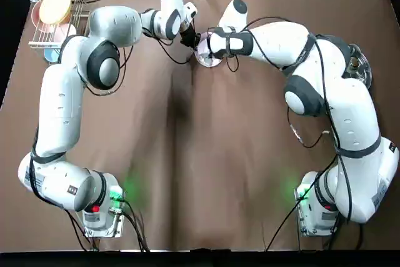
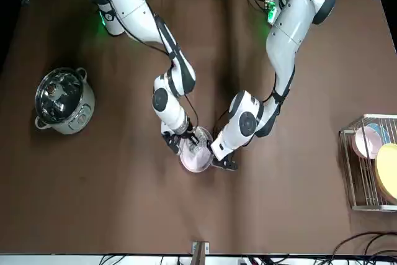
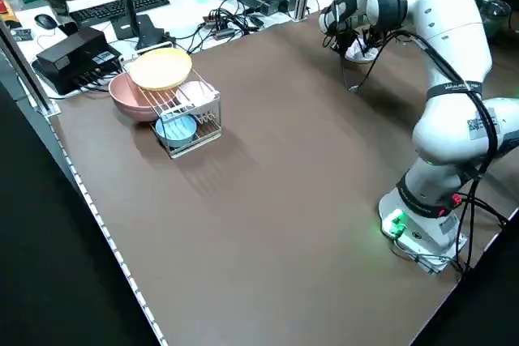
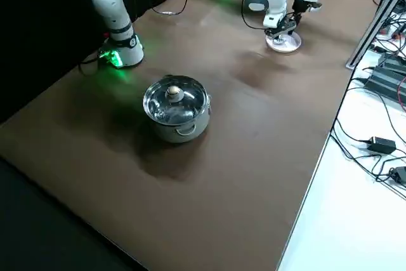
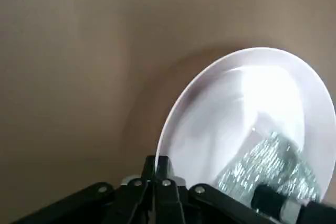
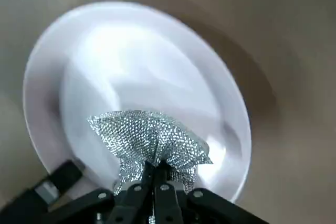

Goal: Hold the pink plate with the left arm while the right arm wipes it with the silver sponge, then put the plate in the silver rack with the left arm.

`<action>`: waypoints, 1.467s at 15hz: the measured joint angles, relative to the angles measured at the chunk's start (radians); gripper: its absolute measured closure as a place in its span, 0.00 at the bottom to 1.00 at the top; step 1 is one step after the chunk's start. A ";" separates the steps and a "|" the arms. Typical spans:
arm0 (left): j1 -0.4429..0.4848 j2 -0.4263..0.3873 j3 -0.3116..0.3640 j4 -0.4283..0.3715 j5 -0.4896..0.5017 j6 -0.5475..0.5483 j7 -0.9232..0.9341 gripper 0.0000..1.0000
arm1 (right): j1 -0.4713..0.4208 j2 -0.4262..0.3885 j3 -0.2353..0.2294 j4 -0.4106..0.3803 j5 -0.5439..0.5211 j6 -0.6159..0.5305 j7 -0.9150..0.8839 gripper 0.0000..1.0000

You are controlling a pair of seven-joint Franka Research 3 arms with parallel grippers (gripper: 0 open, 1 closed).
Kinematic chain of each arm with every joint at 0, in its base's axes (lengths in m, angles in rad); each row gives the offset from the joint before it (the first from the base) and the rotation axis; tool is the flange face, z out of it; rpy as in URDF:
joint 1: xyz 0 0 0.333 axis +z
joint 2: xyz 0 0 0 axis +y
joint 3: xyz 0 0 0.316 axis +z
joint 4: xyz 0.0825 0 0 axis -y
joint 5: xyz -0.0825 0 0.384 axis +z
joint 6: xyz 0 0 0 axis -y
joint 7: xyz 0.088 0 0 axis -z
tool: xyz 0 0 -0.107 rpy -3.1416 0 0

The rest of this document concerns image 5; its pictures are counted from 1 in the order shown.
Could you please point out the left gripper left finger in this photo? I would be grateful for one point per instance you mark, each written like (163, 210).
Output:
(134, 197)

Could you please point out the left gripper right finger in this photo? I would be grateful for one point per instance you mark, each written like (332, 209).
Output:
(168, 200)

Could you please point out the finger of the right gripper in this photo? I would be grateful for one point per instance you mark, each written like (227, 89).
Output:
(267, 199)

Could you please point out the silver sponge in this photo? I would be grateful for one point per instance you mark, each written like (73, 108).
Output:
(267, 161)

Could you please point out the pink plate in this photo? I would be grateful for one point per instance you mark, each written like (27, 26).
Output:
(210, 119)

